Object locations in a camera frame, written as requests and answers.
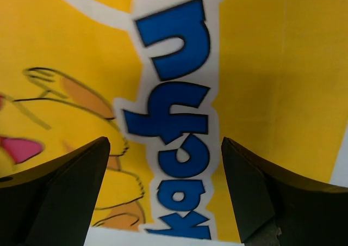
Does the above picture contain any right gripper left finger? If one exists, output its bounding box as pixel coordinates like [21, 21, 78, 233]
[1, 137, 110, 246]

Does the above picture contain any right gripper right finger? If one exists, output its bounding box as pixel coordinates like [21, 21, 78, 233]
[221, 138, 347, 245]

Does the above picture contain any yellow printed cloth napkin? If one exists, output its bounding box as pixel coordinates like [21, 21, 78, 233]
[1, 0, 347, 245]

